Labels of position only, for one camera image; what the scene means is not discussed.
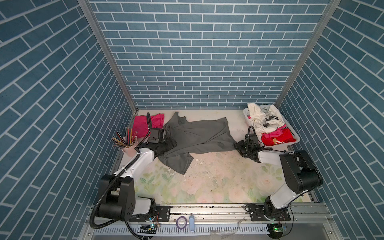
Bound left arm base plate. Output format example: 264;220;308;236
129;205;171;223

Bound magenta garment in basket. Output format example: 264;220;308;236
263;125;287;139

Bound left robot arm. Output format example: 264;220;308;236
90;128;177;224

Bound aluminium front rail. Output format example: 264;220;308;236
80;203;342;240

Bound white plastic laundry basket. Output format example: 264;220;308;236
243;105;300;147

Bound white t shirt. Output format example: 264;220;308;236
248;103;286;135

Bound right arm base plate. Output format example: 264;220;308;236
244;203;291;222

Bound left black corrugated cable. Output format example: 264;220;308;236
89;112;153;230

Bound coloured pencils bundle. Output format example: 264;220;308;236
112;127;138;149

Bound right black cable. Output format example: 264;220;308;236
246;125;271;158

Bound pink pencil cup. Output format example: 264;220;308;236
121;142;138;158

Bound purple tape roll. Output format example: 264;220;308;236
176;216;188;230

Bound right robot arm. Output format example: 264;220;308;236
234;134;324;219

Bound folded magenta t shirt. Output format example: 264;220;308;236
133;114;165;138

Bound red t shirt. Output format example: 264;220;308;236
261;129;296;147

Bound left circuit board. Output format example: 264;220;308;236
138;224;157;235

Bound grey t shirt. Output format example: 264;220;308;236
158;112;236;175

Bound light blue small cylinder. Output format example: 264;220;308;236
189;215;196;232

